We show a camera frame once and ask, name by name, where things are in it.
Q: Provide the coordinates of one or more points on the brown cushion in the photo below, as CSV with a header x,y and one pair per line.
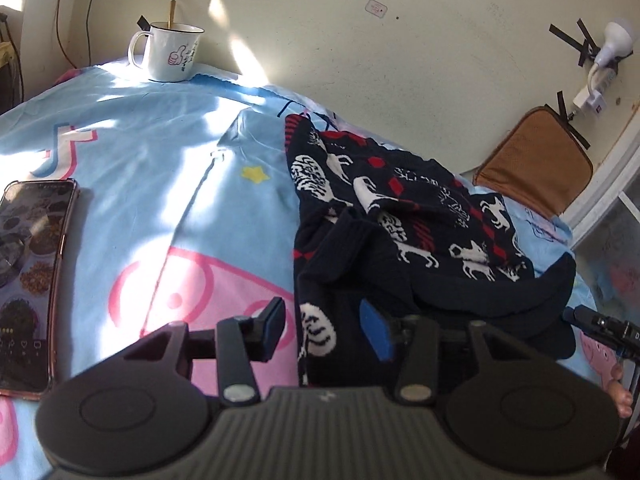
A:
x,y
535,165

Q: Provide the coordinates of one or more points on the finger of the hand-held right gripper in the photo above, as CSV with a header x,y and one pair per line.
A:
x,y
577,317

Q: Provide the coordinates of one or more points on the wooden stick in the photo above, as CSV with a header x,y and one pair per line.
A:
x,y
172,14

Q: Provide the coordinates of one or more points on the small wall sticker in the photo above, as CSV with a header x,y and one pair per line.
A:
x,y
376,9

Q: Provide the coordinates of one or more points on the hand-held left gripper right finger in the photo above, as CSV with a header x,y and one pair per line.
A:
x,y
376,331

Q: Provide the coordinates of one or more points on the white plug adapter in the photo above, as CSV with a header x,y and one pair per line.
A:
x,y
592,92

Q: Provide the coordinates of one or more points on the white framed glass door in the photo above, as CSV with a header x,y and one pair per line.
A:
x,y
615,240

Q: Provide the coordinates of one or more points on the light blue cartoon printed blanket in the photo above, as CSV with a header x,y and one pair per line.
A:
x,y
150,220

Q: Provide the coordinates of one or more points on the smartphone with pink case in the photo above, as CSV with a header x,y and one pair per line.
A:
x,y
30,285

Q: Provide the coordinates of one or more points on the light blue cloth yellow star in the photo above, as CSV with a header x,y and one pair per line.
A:
x,y
240,180

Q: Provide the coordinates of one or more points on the white printed mug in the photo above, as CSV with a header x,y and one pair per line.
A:
x,y
170,55

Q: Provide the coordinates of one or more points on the person's right hand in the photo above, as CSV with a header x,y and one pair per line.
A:
x,y
622,400

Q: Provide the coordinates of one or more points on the black tape strip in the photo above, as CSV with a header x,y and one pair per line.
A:
x,y
570,37
587,42
572,120

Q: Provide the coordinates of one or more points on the dark patterned knit sweater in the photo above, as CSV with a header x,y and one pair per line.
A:
x,y
400,240

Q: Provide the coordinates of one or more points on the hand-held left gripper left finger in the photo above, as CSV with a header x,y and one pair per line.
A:
x,y
275,331

